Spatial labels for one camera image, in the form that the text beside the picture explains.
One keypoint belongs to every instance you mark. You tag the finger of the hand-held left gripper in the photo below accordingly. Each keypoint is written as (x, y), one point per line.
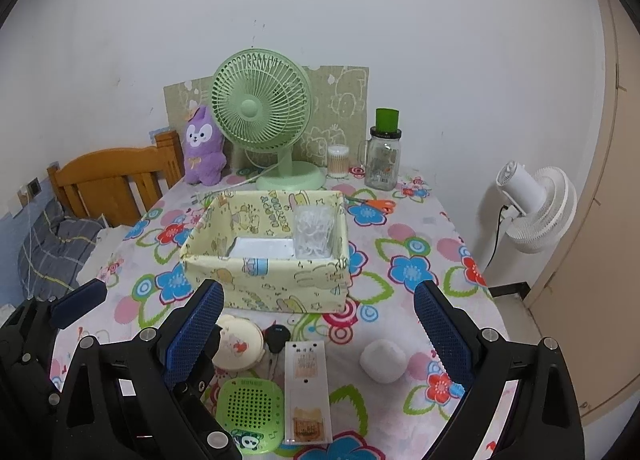
(80, 301)

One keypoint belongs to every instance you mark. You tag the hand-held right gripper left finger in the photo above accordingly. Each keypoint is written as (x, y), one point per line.
(195, 335)

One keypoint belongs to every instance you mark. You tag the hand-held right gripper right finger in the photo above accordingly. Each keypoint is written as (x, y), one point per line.
(442, 335)

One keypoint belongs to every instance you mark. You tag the white rounded earbud case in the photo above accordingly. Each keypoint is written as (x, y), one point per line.
(384, 361)

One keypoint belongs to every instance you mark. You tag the green perforated square case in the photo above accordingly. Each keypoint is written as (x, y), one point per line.
(250, 410)

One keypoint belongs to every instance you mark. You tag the yellow printed storage box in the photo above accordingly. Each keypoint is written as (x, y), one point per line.
(280, 285)

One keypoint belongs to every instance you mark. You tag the round cream pouch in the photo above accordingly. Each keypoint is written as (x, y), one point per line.
(240, 345)

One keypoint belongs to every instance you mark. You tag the grey plaid pillow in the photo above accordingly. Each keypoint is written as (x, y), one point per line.
(55, 250)

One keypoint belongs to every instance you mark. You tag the black car key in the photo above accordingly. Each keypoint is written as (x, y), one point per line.
(277, 337)

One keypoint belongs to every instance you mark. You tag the floral tablecloth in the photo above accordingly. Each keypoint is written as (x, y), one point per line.
(400, 240)

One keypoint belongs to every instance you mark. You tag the wooden chair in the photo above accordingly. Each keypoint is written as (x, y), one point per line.
(115, 175)

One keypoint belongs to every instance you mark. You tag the clear bag of white clips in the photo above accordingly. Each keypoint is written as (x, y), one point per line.
(314, 232)

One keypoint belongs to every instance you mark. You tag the white floor fan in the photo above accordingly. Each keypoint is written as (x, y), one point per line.
(545, 210)

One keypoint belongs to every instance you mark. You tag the glass jar with green lid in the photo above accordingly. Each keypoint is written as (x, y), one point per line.
(382, 160)

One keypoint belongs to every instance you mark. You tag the purple plush toy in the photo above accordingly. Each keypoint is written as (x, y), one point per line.
(202, 150)

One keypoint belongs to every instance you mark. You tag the cotton swab jar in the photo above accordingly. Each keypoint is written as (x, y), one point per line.
(337, 162)

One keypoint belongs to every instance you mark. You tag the beige door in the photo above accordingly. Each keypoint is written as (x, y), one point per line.
(610, 190)

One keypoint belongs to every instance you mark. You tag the green desk fan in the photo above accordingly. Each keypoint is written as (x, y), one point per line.
(260, 105)

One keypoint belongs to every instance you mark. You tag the printed cardboard panel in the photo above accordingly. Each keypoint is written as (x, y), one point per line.
(342, 100)

